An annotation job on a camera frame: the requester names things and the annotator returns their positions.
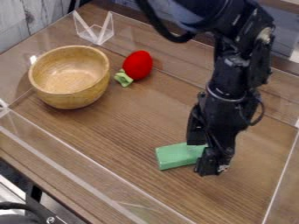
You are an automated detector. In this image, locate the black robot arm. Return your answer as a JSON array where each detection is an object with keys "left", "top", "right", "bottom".
[{"left": 135, "top": 0, "right": 277, "bottom": 177}]

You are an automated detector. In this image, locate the black metal clamp bracket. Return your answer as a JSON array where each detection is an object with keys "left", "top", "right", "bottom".
[{"left": 26, "top": 184, "right": 69, "bottom": 224}]

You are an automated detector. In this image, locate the red toy strawberry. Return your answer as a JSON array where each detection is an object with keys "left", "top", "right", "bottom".
[{"left": 115, "top": 51, "right": 154, "bottom": 88}]

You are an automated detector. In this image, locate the clear acrylic corner bracket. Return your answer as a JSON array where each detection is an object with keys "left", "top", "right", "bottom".
[{"left": 73, "top": 11, "right": 115, "bottom": 46}]

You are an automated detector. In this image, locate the brown wooden bowl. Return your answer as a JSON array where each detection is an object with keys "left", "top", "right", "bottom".
[{"left": 29, "top": 45, "right": 110, "bottom": 109}]

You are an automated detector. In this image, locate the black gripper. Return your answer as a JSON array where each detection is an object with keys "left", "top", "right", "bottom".
[{"left": 186, "top": 84, "right": 266, "bottom": 177}]

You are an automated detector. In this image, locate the black cable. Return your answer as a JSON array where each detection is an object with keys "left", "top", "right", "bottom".
[{"left": 0, "top": 200, "right": 41, "bottom": 224}]

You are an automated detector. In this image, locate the clear acrylic front wall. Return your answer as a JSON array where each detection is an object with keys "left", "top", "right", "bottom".
[{"left": 0, "top": 100, "right": 195, "bottom": 224}]

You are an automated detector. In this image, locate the green rectangular block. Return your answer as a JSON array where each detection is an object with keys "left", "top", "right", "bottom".
[{"left": 155, "top": 143, "right": 207, "bottom": 171}]

